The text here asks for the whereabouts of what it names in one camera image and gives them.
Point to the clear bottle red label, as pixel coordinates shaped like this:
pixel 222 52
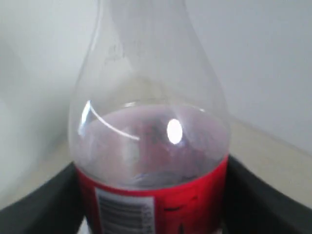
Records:
pixel 148 128

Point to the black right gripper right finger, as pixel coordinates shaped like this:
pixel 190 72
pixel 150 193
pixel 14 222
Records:
pixel 251 206

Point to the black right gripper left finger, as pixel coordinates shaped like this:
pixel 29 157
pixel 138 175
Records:
pixel 55 207

